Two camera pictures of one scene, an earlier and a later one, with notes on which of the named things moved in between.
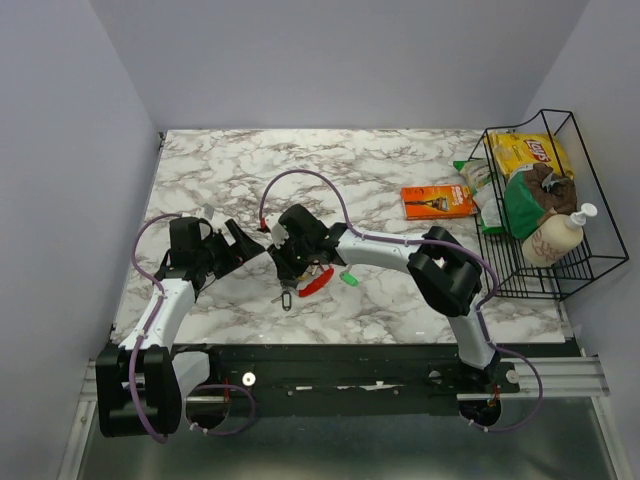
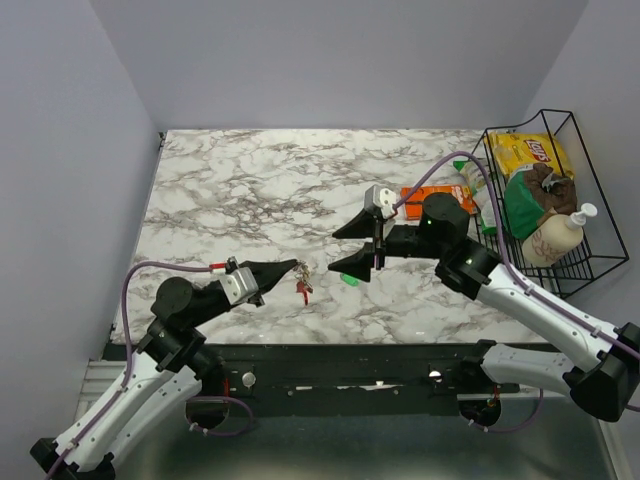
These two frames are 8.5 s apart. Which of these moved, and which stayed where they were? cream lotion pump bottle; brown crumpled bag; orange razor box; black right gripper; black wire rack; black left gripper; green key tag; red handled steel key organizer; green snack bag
Moved: black left gripper; black right gripper; red handled steel key organizer
Stayed: green snack bag; orange razor box; brown crumpled bag; green key tag; black wire rack; cream lotion pump bottle
